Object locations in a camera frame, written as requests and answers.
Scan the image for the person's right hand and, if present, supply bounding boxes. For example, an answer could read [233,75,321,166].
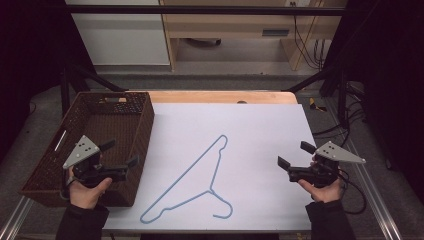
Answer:
[297,178,345,205]

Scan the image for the black hanging cables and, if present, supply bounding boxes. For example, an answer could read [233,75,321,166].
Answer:
[289,1,332,72]

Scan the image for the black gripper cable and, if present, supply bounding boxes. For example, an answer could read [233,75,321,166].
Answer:
[59,176,73,202]
[336,168,368,215]

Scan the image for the yellow and black tool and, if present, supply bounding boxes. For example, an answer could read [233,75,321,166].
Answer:
[307,96,328,113]

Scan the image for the white table sheet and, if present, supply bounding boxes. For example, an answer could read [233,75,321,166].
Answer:
[102,102,317,232]

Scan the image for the dark curtain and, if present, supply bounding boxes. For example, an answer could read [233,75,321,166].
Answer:
[319,0,424,204]
[0,0,98,161]

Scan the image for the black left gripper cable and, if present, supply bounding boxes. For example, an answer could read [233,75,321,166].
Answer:
[59,176,73,202]

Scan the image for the white cabinet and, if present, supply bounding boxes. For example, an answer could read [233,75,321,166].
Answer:
[64,0,171,67]

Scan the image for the person's left hand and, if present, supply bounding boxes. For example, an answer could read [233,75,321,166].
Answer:
[67,166,114,211]

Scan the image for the light wooden desk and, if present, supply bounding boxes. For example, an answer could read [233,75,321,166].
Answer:
[159,0,348,72]

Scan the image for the black metal stand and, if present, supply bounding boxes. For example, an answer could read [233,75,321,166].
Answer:
[285,63,355,130]
[59,63,129,117]

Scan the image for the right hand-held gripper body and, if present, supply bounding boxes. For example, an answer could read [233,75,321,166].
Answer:
[287,140,367,189]

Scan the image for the blue wire clothes hanger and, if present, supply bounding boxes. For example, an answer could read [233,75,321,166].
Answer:
[139,134,234,225]

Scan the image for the black horizontal frame bar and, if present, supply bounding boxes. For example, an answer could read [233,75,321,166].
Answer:
[64,4,347,17]

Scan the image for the aluminium frame rail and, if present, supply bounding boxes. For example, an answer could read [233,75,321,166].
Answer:
[0,195,35,240]
[324,98,404,240]

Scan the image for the black floor cables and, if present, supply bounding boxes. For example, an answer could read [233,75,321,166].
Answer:
[311,81,366,148]

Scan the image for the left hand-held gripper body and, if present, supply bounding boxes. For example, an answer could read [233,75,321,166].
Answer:
[62,134,130,188]

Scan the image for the brown woven basket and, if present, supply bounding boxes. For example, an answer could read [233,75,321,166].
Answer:
[18,91,156,209]

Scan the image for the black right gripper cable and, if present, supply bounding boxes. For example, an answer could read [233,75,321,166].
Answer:
[336,168,368,215]

